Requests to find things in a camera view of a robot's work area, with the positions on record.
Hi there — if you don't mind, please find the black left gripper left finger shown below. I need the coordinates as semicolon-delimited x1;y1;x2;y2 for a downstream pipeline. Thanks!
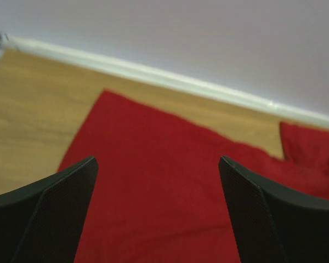
0;157;98;262

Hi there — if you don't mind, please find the dark red t shirt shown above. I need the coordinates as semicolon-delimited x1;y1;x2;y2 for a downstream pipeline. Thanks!
60;91;329;262

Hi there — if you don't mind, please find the aluminium table edge rail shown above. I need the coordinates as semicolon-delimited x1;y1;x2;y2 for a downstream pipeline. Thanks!
0;32;329;128

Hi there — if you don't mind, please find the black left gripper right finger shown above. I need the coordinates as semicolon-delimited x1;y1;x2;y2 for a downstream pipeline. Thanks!
219;156;329;262

